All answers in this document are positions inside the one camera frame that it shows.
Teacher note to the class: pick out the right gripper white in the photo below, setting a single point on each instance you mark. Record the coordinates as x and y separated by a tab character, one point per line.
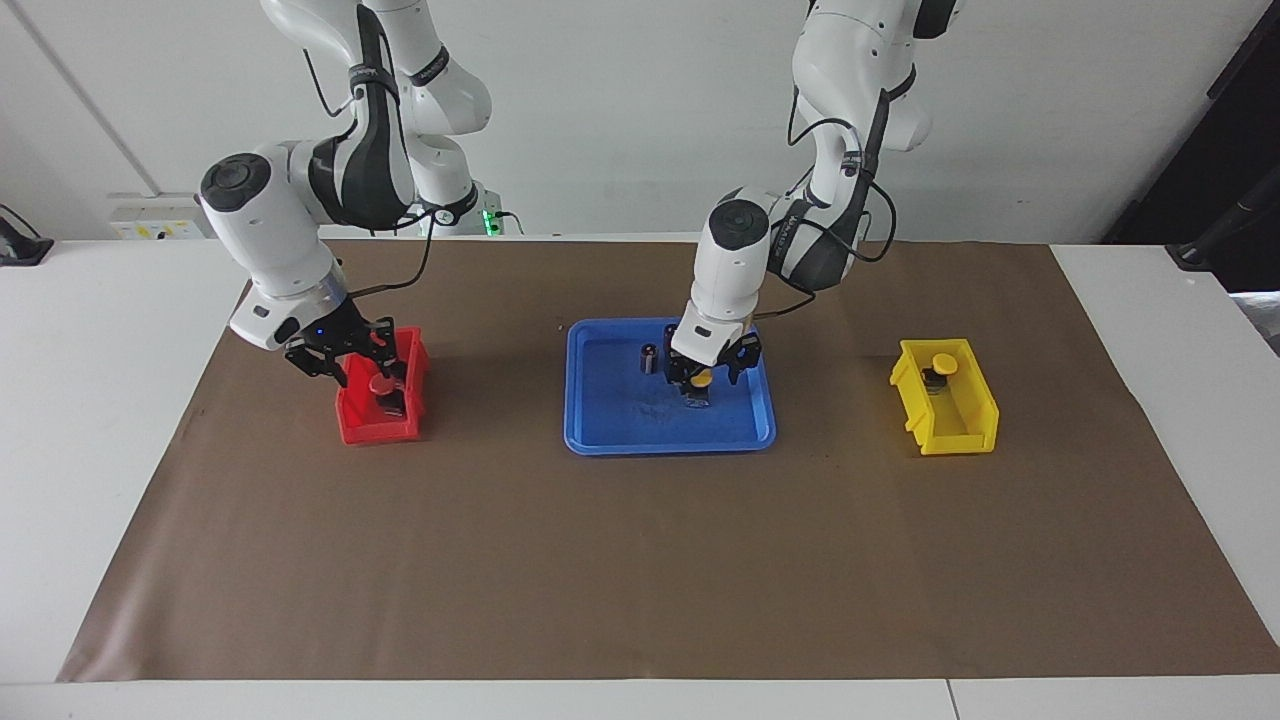
270	320

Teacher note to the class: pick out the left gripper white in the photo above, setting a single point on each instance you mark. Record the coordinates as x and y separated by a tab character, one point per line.
705	340

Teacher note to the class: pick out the yellow push button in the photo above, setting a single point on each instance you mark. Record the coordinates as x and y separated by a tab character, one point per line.
943	362
703	378

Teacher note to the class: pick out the red push button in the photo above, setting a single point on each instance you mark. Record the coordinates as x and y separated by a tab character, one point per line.
380	384

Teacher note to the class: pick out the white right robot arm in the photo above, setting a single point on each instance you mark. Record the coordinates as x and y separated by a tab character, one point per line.
270	230

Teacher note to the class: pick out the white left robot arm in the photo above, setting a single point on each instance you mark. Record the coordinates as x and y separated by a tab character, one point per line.
730	260

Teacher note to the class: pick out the black cylindrical capacitor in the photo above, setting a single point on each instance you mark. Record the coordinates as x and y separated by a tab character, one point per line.
650	358

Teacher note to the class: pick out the red plastic bin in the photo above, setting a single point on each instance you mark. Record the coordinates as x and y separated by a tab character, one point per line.
365	425

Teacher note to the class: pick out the blue plastic tray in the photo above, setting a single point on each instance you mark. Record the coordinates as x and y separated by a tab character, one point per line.
620	425

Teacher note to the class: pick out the brown paper table mat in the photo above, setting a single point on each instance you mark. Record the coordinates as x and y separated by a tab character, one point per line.
640	560

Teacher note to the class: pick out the yellow plastic bin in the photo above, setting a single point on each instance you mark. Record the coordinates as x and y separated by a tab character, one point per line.
960	420

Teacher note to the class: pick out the black device on table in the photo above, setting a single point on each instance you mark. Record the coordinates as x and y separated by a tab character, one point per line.
20	250

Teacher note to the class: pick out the black stand with tube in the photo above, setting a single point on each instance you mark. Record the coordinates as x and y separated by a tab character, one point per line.
1205	245

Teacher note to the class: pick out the grey shiny sheet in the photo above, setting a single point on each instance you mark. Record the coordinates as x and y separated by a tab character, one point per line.
1260	320

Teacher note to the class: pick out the white wall socket box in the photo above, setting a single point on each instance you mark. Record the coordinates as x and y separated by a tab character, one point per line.
160	215

